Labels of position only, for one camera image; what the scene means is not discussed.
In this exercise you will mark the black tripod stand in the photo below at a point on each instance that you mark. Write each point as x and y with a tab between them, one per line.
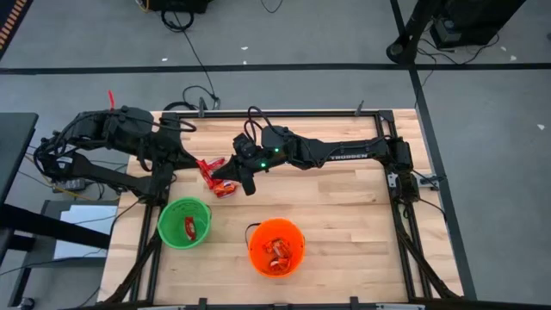
409	39

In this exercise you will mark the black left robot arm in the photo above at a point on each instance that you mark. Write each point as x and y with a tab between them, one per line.
129	122

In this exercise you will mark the dark rug orange stripes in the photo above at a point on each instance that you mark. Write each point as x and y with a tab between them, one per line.
10	21

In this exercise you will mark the red KitKat candy wrapper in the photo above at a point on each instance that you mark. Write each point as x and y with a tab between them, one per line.
216	163
206	174
190	228

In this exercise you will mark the white panel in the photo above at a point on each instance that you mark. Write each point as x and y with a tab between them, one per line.
86	224

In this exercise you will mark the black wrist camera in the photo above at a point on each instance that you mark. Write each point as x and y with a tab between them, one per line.
244	144

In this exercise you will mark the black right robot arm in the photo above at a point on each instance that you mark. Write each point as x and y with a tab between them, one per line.
344	150

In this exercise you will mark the orange pumpkin bucket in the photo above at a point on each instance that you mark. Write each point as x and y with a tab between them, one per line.
258	258

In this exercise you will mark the grey power strip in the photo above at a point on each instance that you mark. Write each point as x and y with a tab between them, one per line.
69	185

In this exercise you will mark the black desk beam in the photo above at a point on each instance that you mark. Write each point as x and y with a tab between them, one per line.
43	224

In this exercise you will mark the black equipment case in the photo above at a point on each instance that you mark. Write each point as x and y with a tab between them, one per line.
473	21

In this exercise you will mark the green halloween bucket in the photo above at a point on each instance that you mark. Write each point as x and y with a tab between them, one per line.
172	228

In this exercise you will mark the orange Reese's candy wrapper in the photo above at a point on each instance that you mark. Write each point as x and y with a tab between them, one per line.
277	264
226	188
277	247

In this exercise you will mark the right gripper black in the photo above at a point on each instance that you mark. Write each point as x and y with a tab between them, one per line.
260	160

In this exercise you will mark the grey metal bracket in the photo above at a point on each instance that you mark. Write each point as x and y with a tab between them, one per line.
430	181

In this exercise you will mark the black table frame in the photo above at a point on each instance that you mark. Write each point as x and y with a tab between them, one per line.
275	114

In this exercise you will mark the red tag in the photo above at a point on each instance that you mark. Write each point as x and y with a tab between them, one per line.
111	99

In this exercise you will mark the black equipment box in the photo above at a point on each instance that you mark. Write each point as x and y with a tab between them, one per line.
181	5

